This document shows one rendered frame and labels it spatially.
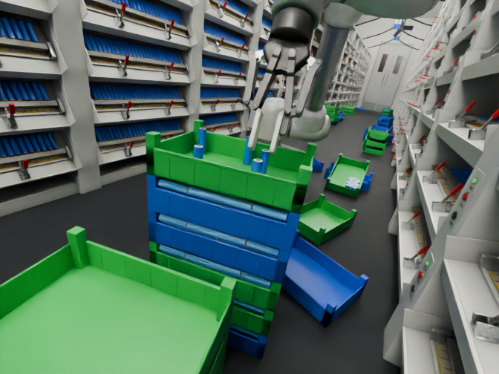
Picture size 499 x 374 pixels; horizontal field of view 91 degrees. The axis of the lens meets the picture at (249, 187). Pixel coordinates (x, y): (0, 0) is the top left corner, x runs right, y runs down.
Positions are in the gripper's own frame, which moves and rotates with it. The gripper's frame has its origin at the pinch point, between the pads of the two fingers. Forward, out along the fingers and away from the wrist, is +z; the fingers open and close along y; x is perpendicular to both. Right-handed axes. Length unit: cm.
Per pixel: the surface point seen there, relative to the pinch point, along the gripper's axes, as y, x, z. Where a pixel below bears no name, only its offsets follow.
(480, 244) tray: -41.9, -9.6, 9.8
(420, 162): -54, -73, -18
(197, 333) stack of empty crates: 1.1, 7.9, 33.0
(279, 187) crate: -4.9, 2.4, 8.9
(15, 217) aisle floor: 90, -30, 42
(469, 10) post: -71, -105, -111
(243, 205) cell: 0.9, -0.7, 13.7
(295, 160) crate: -5.5, -15.7, 1.3
